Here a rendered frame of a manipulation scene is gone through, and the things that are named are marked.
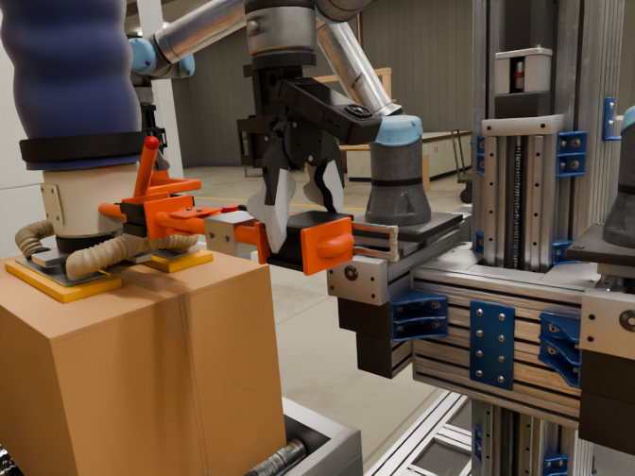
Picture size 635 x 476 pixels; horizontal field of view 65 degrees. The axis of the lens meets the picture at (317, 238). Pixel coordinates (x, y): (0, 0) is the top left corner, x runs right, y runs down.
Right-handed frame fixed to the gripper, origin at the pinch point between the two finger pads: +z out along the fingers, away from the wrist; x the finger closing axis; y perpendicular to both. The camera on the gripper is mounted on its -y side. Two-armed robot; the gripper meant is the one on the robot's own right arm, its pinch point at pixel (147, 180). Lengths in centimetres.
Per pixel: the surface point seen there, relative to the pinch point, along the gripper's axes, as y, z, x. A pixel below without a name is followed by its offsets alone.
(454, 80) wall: -428, -70, 926
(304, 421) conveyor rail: 53, 55, 3
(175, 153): -218, 4, 133
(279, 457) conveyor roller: 53, 60, -5
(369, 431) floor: 12, 115, 74
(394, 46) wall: -568, -158, 912
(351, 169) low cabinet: -521, 90, 687
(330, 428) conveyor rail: 59, 55, 5
